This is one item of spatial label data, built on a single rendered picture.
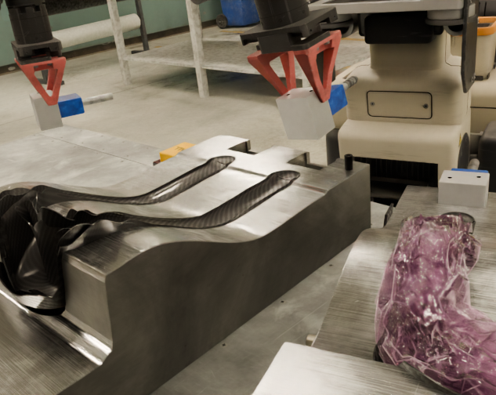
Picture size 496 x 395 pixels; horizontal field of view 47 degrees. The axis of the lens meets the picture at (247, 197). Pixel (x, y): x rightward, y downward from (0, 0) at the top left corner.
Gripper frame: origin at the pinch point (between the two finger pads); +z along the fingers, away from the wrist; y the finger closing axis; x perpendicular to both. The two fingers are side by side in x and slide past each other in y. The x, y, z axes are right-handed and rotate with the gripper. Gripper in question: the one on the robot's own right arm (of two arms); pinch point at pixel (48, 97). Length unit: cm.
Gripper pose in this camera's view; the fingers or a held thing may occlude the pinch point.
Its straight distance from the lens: 101.2
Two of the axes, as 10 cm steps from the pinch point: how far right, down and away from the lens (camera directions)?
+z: 1.0, 9.1, 4.1
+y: 4.5, 3.3, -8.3
